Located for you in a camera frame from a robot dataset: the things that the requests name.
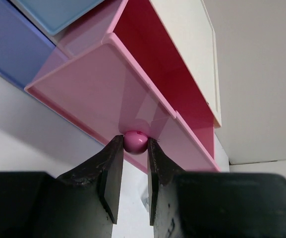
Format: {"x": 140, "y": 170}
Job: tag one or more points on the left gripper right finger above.
{"x": 213, "y": 205}

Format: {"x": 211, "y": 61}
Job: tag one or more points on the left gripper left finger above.
{"x": 81, "y": 203}

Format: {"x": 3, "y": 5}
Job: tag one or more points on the pink drawer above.
{"x": 116, "y": 70}

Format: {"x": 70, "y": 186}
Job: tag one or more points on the white drawer cabinet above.
{"x": 194, "y": 57}

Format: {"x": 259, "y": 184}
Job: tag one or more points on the light blue drawer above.
{"x": 52, "y": 16}

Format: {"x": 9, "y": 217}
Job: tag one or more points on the dark blue drawer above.
{"x": 23, "y": 47}

